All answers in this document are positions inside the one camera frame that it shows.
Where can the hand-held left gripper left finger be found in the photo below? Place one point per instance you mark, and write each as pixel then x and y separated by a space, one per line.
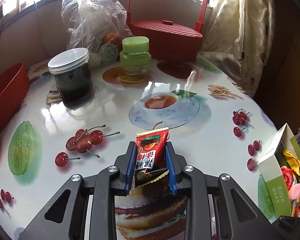
pixel 130 167

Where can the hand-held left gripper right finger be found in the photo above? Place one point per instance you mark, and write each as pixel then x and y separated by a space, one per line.
pixel 171 170

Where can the dark red plum candy packet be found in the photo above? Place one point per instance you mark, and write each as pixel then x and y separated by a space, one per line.
pixel 150 152

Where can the green cardboard box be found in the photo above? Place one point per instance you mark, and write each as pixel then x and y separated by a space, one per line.
pixel 275 187

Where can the yellow pillow snack packet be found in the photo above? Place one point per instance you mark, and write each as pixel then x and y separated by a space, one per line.
pixel 292 161

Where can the clear jar with dark contents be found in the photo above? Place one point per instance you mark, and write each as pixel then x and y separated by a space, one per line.
pixel 71 82

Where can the green glass jar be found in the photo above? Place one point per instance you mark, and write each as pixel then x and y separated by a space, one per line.
pixel 135 57

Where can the orange fruit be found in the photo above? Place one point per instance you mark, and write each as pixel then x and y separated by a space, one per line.
pixel 111 37

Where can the red oval tray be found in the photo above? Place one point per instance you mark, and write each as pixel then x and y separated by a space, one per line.
pixel 5 97

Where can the cream patterned curtain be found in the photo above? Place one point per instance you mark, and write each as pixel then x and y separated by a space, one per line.
pixel 235 30

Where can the clear plastic bag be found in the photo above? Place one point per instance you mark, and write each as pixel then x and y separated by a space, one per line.
pixel 90 12

